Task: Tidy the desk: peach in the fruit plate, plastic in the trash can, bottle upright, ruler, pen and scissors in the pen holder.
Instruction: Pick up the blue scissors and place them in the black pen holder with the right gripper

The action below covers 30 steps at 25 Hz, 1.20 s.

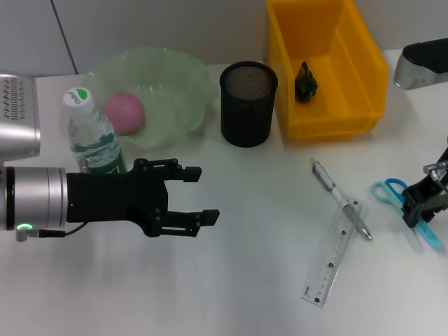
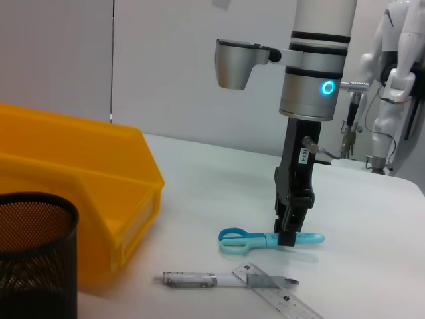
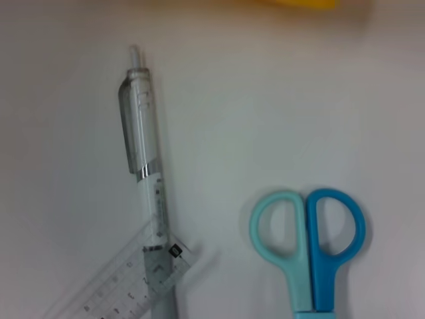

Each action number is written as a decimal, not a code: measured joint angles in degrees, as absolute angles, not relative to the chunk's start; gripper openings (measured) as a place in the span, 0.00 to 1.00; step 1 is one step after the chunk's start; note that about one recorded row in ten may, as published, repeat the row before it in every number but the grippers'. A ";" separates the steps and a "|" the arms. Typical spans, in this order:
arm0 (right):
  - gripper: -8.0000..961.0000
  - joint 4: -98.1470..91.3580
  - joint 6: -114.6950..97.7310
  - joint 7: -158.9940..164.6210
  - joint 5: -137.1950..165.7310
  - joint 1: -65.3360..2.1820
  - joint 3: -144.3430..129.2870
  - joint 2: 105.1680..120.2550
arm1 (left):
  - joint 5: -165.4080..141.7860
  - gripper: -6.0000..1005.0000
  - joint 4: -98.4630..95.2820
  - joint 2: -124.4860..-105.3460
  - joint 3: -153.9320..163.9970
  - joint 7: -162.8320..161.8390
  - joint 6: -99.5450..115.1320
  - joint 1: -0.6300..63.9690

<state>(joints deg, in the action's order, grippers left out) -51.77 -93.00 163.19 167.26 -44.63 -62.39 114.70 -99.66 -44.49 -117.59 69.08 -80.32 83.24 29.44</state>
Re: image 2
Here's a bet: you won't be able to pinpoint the white humanoid robot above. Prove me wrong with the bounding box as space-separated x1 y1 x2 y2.
360 0 425 175

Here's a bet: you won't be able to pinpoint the clear plastic ruler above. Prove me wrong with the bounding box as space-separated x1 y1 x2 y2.
231 262 325 319

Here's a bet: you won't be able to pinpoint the blue scissors with sheath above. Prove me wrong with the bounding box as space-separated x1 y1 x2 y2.
218 227 325 256

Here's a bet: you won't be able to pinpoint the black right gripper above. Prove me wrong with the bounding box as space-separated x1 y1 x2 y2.
274 118 322 247

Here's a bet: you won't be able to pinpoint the yellow plastic bin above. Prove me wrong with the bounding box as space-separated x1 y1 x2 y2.
0 102 166 287

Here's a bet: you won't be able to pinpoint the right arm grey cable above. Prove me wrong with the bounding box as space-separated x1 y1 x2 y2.
302 79 371 160

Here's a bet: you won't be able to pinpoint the silver white pen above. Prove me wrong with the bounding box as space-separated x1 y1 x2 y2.
153 270 299 290

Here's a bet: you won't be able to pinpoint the black mesh pen holder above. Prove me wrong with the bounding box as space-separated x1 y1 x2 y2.
0 192 80 319

